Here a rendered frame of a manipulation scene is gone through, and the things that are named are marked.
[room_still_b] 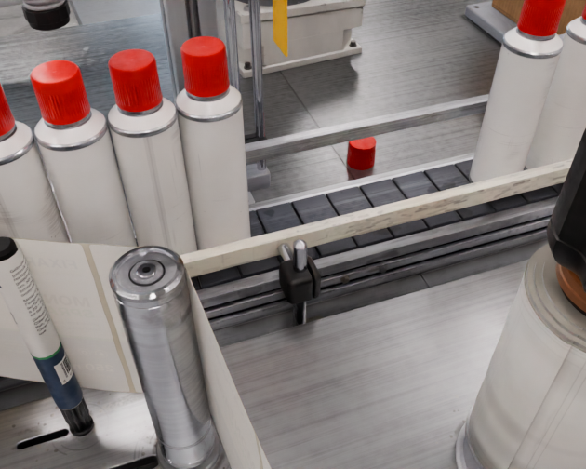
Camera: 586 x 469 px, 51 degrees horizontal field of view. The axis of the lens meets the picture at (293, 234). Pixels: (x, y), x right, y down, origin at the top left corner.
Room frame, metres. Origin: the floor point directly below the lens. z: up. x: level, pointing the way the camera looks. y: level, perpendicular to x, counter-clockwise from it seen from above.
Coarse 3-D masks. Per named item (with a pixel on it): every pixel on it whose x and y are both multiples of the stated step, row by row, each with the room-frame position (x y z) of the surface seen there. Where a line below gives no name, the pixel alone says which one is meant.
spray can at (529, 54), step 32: (544, 0) 0.50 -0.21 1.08; (512, 32) 0.52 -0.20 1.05; (544, 32) 0.50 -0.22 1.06; (512, 64) 0.50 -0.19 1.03; (544, 64) 0.49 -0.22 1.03; (512, 96) 0.50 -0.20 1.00; (544, 96) 0.50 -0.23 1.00; (512, 128) 0.49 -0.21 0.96; (480, 160) 0.51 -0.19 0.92; (512, 160) 0.49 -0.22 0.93
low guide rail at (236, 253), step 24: (552, 168) 0.49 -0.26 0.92; (456, 192) 0.46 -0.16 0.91; (480, 192) 0.46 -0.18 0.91; (504, 192) 0.47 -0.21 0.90; (360, 216) 0.42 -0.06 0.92; (384, 216) 0.43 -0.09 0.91; (408, 216) 0.44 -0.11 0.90; (240, 240) 0.39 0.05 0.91; (264, 240) 0.39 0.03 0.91; (288, 240) 0.40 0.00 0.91; (312, 240) 0.40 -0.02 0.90; (192, 264) 0.37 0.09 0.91; (216, 264) 0.37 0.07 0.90; (240, 264) 0.38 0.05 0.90
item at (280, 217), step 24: (432, 168) 0.54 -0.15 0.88; (456, 168) 0.54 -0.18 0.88; (336, 192) 0.50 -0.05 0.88; (360, 192) 0.50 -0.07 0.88; (384, 192) 0.50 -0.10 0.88; (408, 192) 0.50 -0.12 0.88; (432, 192) 0.50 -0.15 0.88; (528, 192) 0.50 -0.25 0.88; (552, 192) 0.50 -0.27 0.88; (264, 216) 0.46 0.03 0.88; (288, 216) 0.46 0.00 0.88; (312, 216) 0.46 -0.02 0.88; (336, 216) 0.46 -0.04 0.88; (432, 216) 0.46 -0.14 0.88; (456, 216) 0.46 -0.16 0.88; (480, 216) 0.47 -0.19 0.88; (336, 240) 0.43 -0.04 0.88; (360, 240) 0.43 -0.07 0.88; (384, 240) 0.43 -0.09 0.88; (264, 264) 0.40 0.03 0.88
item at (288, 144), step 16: (480, 96) 0.55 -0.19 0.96; (416, 112) 0.52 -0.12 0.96; (432, 112) 0.52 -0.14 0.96; (448, 112) 0.53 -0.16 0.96; (464, 112) 0.54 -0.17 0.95; (480, 112) 0.54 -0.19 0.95; (320, 128) 0.50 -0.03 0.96; (336, 128) 0.50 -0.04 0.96; (352, 128) 0.50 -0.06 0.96; (368, 128) 0.50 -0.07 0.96; (384, 128) 0.51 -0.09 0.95; (400, 128) 0.51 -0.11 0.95; (256, 144) 0.47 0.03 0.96; (272, 144) 0.47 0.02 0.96; (288, 144) 0.47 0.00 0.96; (304, 144) 0.48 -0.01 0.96; (320, 144) 0.48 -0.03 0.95; (256, 160) 0.46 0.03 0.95
